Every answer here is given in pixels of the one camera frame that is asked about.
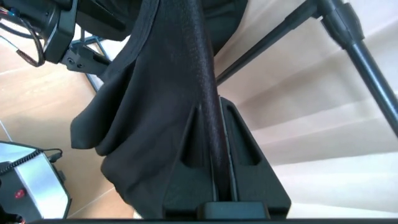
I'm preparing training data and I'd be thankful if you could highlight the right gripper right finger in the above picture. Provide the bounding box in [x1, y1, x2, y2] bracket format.
[219, 96, 292, 219]

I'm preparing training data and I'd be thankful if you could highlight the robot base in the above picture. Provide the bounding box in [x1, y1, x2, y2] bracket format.
[0, 139, 72, 223]

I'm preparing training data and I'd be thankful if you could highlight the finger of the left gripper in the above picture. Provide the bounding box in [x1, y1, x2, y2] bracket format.
[60, 45, 112, 76]

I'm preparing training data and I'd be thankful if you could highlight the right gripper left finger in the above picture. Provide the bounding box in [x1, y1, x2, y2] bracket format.
[162, 105, 219, 219]

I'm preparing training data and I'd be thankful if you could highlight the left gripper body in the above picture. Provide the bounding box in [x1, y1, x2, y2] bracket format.
[9, 0, 78, 65]

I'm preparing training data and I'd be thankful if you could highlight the beige curtain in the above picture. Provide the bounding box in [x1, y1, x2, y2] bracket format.
[214, 0, 398, 218]

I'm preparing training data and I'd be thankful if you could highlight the black clothes rack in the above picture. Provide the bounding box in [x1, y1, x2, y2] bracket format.
[70, 0, 398, 138]

